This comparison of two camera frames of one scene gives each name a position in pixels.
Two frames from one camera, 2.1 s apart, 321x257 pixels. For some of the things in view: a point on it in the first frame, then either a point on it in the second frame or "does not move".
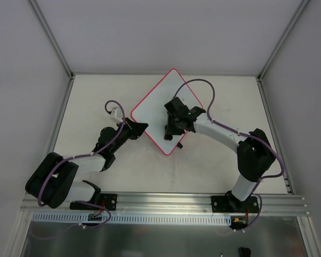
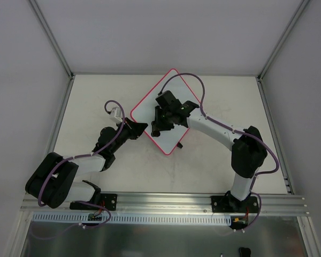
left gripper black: x=134 y=131 does not move
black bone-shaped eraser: x=168 y=137 -> x=155 y=134
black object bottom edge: x=244 y=252 does not move
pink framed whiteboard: x=151 y=108 does not move
